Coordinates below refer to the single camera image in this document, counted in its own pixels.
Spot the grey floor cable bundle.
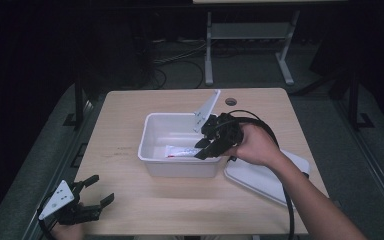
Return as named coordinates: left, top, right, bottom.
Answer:
left=153, top=39, right=208, bottom=65

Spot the white plastic storage box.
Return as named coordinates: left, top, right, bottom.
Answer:
left=137, top=112, right=231, bottom=179

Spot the black metal stand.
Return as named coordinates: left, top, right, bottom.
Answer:
left=63, top=74, right=94, bottom=129
left=346, top=66, right=375, bottom=132

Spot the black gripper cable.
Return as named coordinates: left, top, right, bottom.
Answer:
left=228, top=109, right=296, bottom=240
left=36, top=208, right=59, bottom=240

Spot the person's right hand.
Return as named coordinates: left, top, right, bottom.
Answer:
left=224, top=123, right=284, bottom=167

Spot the black floor cable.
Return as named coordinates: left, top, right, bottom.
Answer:
left=153, top=59, right=206, bottom=90

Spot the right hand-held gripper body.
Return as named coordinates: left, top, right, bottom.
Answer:
left=193, top=89, right=244, bottom=153

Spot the grey metal frame desk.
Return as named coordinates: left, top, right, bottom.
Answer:
left=193, top=0, right=348, bottom=86

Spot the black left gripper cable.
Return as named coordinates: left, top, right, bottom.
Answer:
left=36, top=208, right=59, bottom=240

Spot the white ointment tube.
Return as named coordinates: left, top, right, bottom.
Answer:
left=164, top=144, right=203, bottom=158

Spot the white box lid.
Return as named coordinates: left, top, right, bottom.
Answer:
left=223, top=149, right=312, bottom=208

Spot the person's left hand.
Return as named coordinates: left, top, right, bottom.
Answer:
left=50, top=223, right=85, bottom=240

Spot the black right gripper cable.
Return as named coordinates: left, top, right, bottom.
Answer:
left=228, top=109, right=296, bottom=240

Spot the aluminium frame rail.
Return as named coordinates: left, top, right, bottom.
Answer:
left=23, top=99, right=96, bottom=240
left=334, top=98, right=384, bottom=231

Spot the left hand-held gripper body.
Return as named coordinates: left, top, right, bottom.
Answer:
left=38, top=179, right=103, bottom=226

